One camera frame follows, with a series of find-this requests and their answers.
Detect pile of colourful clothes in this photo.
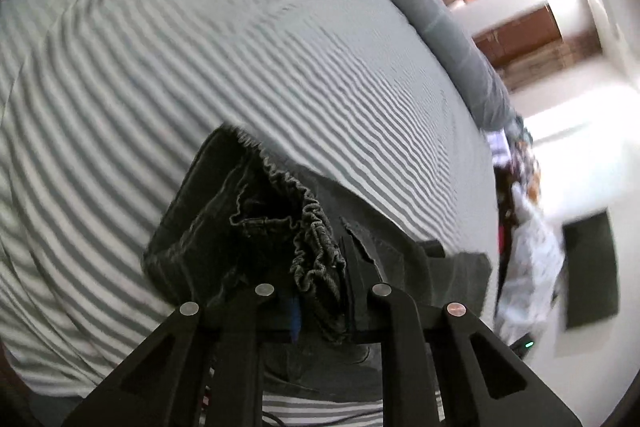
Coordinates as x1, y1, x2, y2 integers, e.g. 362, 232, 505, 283
492, 114, 545, 258

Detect dark floor mat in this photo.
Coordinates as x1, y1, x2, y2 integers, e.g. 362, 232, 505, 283
561, 211, 622, 329

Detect black cable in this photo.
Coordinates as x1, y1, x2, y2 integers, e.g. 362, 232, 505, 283
262, 411, 351, 427

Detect grey white striped bed sheet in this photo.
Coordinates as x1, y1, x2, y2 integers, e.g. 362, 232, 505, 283
0, 0, 501, 427

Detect grey duvet with white lines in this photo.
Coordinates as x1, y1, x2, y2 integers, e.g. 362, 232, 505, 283
290, 0, 523, 130

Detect dark grey denim pants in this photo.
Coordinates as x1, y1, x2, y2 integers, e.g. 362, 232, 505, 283
142, 124, 496, 403

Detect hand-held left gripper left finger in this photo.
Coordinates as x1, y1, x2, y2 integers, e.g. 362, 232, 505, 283
60, 283, 303, 427

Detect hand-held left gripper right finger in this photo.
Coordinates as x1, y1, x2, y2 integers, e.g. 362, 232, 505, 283
345, 282, 586, 427

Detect brown wooden cabinet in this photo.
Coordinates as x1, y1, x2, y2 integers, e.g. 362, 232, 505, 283
472, 2, 563, 64

